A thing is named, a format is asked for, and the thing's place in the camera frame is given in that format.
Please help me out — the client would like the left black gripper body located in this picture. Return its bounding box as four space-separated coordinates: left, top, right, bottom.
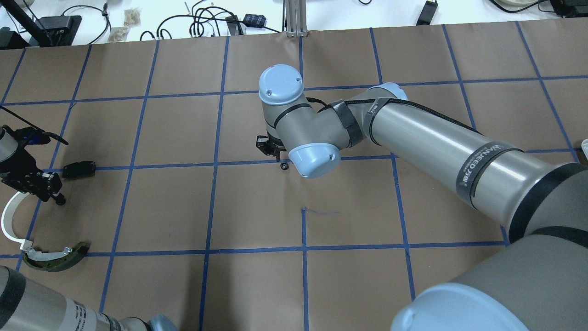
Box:
0 148 46 194

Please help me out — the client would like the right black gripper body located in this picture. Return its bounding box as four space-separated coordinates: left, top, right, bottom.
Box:
264 133 287 161

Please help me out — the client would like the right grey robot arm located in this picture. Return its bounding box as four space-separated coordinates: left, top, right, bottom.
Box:
256 63 588 331

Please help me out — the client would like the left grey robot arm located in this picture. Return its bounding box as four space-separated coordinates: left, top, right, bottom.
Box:
1 125 176 331

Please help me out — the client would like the silver metal tray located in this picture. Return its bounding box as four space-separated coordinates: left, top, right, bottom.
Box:
580 138 588 159

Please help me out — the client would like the small black plastic part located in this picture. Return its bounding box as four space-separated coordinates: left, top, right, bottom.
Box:
62 160 96 179

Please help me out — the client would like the olive green brake shoe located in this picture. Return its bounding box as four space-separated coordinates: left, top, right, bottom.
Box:
23 241 90 272

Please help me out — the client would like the small blue checkered device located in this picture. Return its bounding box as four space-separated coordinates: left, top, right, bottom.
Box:
242 13 267 28

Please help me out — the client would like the black power adapter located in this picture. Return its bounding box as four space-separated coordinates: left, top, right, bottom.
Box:
415 0 438 26

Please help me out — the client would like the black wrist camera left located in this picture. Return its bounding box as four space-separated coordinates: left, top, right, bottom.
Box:
11 126 69 147

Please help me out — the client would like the aluminium frame post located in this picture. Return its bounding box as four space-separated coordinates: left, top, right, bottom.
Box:
283 0 308 38

